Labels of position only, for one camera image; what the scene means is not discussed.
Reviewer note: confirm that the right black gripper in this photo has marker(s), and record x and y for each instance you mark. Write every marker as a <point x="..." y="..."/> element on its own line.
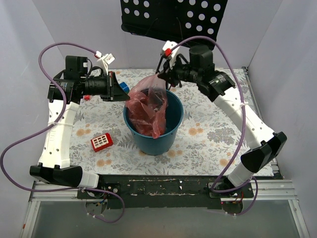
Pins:
<point x="172" y="73"/>

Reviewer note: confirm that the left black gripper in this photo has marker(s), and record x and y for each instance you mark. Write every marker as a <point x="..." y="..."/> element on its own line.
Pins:
<point x="109" y="86"/>

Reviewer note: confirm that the red plastic trash bag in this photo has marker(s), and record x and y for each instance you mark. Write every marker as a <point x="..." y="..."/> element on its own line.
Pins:
<point x="147" y="106"/>

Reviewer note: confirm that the teal plastic trash bin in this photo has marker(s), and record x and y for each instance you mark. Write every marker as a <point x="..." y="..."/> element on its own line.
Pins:
<point x="174" y="117"/>

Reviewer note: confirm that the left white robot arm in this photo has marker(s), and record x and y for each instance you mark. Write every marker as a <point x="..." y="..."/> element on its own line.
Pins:
<point x="65" y="94"/>

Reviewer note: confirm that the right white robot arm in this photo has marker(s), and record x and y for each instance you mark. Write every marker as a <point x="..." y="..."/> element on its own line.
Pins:
<point x="264" y="143"/>

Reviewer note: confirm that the colourful toy brick car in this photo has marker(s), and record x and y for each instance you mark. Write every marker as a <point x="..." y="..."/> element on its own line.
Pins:
<point x="124" y="88"/>

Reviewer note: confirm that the red white grid box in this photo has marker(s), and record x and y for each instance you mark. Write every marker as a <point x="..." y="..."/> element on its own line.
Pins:
<point x="101" y="142"/>

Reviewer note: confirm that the black perforated music stand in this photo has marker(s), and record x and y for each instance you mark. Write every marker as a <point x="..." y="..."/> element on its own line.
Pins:
<point x="148" y="24"/>

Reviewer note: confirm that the floral patterned table mat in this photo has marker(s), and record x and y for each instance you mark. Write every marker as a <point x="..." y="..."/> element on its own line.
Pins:
<point x="204" y="143"/>

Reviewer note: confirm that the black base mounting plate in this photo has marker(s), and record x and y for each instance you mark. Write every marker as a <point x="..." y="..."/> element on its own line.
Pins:
<point x="136" y="191"/>

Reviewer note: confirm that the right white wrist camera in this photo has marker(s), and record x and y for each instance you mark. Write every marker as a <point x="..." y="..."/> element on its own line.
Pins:
<point x="169" y="51"/>

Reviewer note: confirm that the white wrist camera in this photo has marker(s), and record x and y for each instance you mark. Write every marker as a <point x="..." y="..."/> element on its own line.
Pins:
<point x="103" y="61"/>
<point x="169" y="51"/>

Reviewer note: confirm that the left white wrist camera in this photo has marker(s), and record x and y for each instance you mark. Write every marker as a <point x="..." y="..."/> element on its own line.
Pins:
<point x="103" y="61"/>

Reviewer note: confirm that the aluminium frame rail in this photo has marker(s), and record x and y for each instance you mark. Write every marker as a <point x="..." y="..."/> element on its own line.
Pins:
<point x="272" y="189"/>

